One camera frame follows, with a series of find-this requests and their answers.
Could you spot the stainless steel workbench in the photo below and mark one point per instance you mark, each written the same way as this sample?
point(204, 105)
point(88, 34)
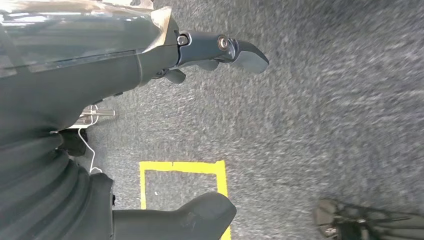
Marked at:
point(99, 113)

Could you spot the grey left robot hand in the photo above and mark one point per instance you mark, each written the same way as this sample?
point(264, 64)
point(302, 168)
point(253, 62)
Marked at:
point(82, 49)

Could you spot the black stand base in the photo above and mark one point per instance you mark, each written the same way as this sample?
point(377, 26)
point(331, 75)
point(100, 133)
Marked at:
point(326, 215)

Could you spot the yellow floor tape square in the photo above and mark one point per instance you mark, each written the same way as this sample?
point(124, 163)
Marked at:
point(182, 166)

